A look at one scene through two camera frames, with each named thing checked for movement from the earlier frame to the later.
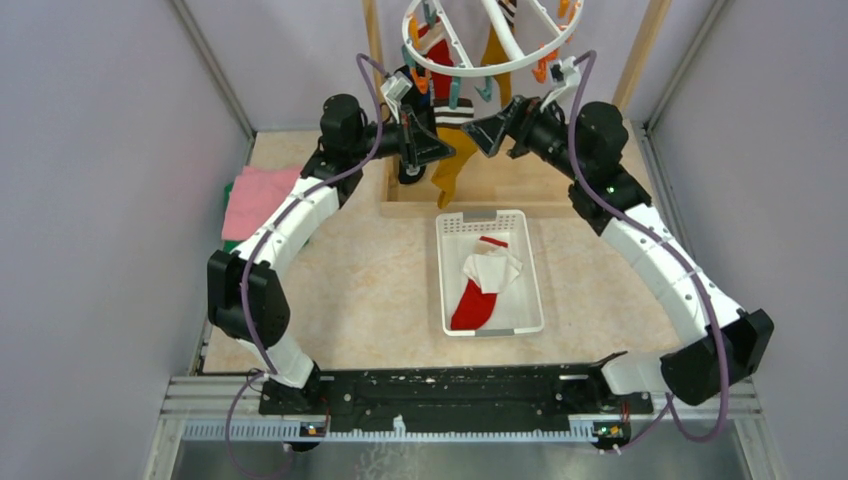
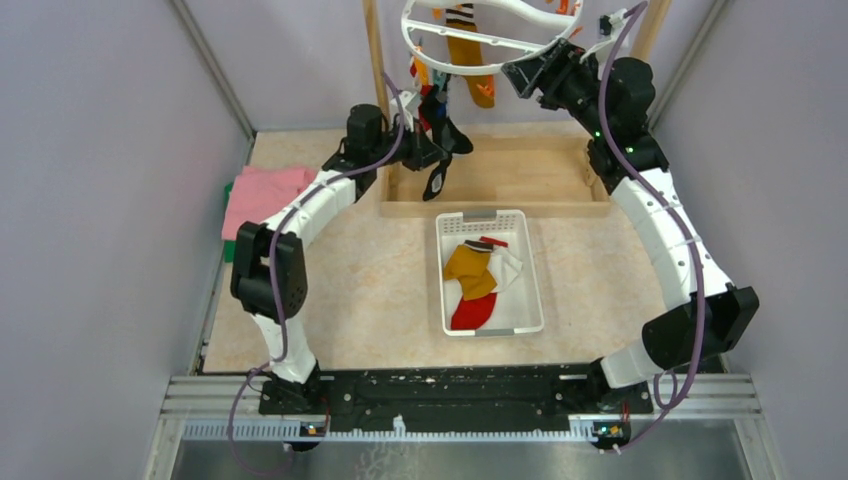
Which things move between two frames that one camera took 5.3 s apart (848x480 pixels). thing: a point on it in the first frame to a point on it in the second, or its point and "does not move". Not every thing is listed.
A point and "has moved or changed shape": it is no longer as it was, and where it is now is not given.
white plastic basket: x=517 y=308 does not move
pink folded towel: x=256 y=193 does not move
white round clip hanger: x=504 y=33 has moved or changed shape
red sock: x=433 y=43 to x=413 y=71
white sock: x=491 y=270 does not move
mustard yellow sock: x=465 y=149 to x=470 y=264
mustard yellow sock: x=495 y=51 to x=468 y=50
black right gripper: x=515 y=122 to x=548 y=71
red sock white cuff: x=475 y=306 does not move
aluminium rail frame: x=225 y=408 does not move
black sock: x=423 y=101 to x=447 y=137
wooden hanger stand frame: x=501 y=179 does not move
